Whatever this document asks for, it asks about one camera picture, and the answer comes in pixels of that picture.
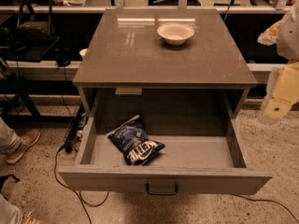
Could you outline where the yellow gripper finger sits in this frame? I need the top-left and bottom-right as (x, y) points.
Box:
(258, 96), (292, 125)

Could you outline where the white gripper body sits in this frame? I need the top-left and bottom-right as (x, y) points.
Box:
(268, 62), (299, 105)

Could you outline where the blue chip bag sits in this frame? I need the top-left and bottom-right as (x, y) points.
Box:
(107, 115), (165, 165)

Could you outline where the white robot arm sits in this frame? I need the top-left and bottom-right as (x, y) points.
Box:
(258, 2), (299, 125)

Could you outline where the grey counter cabinet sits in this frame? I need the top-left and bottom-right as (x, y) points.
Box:
(73, 8), (257, 104)

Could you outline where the black bag on table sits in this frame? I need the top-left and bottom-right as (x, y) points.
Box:
(15, 0), (54, 46)

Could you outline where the white paper bowl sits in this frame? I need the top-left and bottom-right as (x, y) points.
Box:
(157, 22), (194, 46)

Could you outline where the black power strip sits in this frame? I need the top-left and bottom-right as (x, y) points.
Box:
(63, 105), (84, 153)

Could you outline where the small white cup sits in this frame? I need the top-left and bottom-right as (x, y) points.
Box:
(79, 49), (88, 58)

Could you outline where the tan shoe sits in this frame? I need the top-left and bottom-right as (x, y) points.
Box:
(6, 129), (40, 164)

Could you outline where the black side table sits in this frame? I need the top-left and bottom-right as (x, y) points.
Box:
(0, 36), (60, 121)

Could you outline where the grey trouser leg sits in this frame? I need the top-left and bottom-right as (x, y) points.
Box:
(0, 118), (21, 154)

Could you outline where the black drawer handle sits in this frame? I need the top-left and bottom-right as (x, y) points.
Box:
(146, 184), (178, 196)

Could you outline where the black floor cable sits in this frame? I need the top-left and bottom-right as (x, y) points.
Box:
(53, 144), (110, 224)

